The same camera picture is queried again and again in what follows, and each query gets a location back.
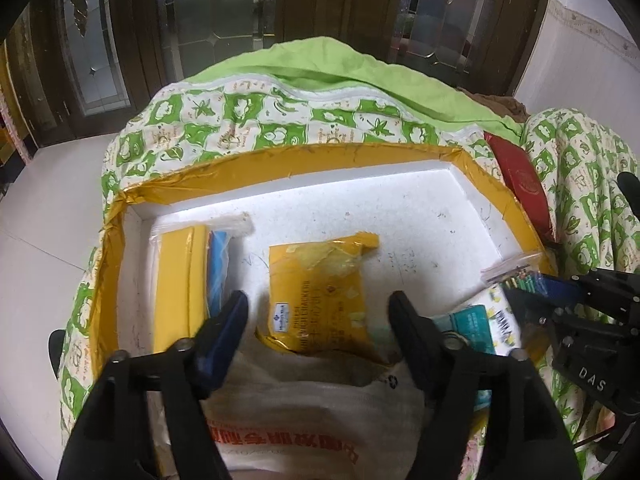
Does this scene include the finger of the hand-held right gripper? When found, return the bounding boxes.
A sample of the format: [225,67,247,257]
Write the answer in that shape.
[501,284,556,333]
[530,272,588,307]

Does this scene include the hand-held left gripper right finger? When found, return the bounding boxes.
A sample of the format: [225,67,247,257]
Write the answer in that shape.
[387,290,583,480]

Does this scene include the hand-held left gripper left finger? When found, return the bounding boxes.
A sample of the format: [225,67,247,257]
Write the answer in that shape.
[57,290,250,480]

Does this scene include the bag of coloured sticks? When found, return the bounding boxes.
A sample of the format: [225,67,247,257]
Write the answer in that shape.
[480,255,543,291]

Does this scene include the blue cartoon tissue pack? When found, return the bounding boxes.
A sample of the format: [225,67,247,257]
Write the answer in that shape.
[430,305,498,411]

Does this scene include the bagged yellow and blue sponges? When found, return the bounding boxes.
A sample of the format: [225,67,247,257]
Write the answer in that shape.
[149,215,253,356]

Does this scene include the yellow snack packet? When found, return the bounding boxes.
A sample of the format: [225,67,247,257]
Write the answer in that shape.
[254,231,396,361]

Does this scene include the yellow-taped white foam box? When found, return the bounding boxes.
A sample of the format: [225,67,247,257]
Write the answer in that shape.
[89,142,557,480]

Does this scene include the small white lemon-print packet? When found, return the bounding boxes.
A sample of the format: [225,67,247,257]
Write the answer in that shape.
[465,282,526,356]

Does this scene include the white packet with red print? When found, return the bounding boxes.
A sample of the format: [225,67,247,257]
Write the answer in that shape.
[150,345,441,480]

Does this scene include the black curved bar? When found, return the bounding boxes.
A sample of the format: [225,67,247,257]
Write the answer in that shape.
[617,171,640,211]

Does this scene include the black round object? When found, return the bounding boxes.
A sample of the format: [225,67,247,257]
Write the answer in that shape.
[47,329,66,378]

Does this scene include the brown cloth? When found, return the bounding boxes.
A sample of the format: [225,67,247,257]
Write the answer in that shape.
[457,87,528,121]

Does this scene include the green and white printed quilt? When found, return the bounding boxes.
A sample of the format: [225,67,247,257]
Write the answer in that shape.
[57,36,640,480]

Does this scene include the wooden glass door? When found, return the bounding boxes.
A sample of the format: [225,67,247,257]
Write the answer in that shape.
[275,0,551,96]
[30,0,166,136]
[150,0,281,81]

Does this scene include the black cable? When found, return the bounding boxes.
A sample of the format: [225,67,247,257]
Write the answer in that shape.
[572,410,618,453]

